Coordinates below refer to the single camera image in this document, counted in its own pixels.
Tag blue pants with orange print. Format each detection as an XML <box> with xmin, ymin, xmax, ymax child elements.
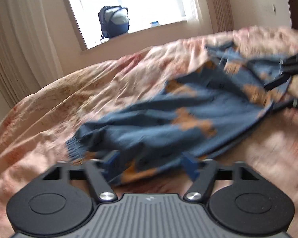
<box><xmin>66</xmin><ymin>42</ymin><xmax>294</xmax><ymax>186</ymax></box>

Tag beige pleated curtain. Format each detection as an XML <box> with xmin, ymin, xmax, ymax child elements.
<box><xmin>0</xmin><ymin>0</ymin><xmax>65</xmax><ymax>109</ymax></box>
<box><xmin>206</xmin><ymin>0</ymin><xmax>235</xmax><ymax>34</ymax></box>

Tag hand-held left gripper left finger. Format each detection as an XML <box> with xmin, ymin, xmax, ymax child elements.
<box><xmin>41</xmin><ymin>151</ymin><xmax>121</xmax><ymax>202</ymax></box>

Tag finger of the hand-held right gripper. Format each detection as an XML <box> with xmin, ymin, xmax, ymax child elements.
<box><xmin>264</xmin><ymin>74</ymin><xmax>292</xmax><ymax>91</ymax></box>
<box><xmin>279</xmin><ymin>52</ymin><xmax>298</xmax><ymax>76</ymax></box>

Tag white framed window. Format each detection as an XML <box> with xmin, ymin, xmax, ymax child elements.
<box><xmin>62</xmin><ymin>0</ymin><xmax>200</xmax><ymax>51</ymax></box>

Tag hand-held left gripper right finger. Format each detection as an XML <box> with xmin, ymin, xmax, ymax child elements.
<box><xmin>181</xmin><ymin>152</ymin><xmax>259</xmax><ymax>202</ymax></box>

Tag navy and grey backpack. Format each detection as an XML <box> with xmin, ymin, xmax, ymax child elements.
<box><xmin>98</xmin><ymin>5</ymin><xmax>130</xmax><ymax>42</ymax></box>

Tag floral beige blanket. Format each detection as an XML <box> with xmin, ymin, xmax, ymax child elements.
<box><xmin>0</xmin><ymin>25</ymin><xmax>298</xmax><ymax>238</ymax></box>

